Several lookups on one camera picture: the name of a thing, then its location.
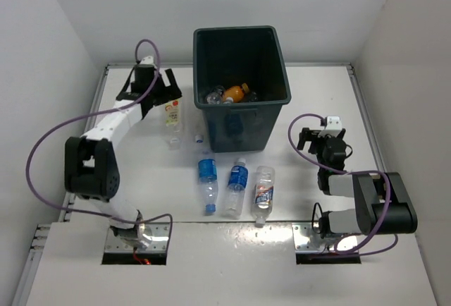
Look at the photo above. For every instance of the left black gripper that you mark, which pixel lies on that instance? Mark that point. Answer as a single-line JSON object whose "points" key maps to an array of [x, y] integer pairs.
{"points": [[170, 92]]}

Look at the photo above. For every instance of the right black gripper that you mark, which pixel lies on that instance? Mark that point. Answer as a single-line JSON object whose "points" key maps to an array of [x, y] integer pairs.
{"points": [[304, 137]]}

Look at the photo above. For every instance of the clear bottle white cap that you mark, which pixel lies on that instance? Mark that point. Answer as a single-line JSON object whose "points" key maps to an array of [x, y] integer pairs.
{"points": [[202, 146]]}

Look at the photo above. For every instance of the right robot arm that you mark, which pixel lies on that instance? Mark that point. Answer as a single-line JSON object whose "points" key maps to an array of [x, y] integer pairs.
{"points": [[374, 199]]}

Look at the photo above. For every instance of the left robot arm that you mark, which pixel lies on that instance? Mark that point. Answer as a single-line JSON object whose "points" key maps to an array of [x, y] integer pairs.
{"points": [[91, 170]]}

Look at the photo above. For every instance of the clear crushed bottle in bin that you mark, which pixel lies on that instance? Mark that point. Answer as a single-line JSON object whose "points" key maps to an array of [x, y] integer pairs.
{"points": [[216, 95]]}

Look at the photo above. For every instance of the dark bottle in bin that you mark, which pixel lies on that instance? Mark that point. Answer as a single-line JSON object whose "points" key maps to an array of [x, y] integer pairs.
{"points": [[251, 97]]}

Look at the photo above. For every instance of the orange juice bottle in bin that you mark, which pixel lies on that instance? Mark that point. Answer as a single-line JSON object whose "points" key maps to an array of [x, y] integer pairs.
{"points": [[235, 94]]}

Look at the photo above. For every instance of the dark green plastic bin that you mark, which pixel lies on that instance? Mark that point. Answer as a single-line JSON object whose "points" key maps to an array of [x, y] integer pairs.
{"points": [[232, 56]]}

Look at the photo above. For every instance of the clear bottle orange blue label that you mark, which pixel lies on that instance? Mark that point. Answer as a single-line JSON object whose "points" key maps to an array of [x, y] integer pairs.
{"points": [[262, 201]]}

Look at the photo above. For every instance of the blue label bottle white cap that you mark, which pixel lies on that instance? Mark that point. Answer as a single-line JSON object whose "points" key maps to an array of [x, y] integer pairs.
{"points": [[235, 191]]}

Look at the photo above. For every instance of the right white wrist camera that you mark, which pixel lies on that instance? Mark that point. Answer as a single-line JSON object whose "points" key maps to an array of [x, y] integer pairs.
{"points": [[332, 127]]}

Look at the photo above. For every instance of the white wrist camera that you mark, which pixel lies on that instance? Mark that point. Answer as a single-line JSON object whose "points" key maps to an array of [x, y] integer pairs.
{"points": [[147, 61], [332, 127]]}

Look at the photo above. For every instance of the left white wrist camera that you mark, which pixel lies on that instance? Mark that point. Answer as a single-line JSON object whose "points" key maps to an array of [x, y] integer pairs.
{"points": [[147, 61]]}

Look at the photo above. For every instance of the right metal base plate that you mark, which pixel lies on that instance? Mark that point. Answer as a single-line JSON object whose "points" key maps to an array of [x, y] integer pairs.
{"points": [[306, 241]]}

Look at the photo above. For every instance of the metal base plate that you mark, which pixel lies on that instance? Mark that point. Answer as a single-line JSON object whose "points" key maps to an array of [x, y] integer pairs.
{"points": [[155, 237], [306, 241]]}

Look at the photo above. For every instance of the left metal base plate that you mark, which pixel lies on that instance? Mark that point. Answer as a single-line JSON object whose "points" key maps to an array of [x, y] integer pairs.
{"points": [[155, 237]]}

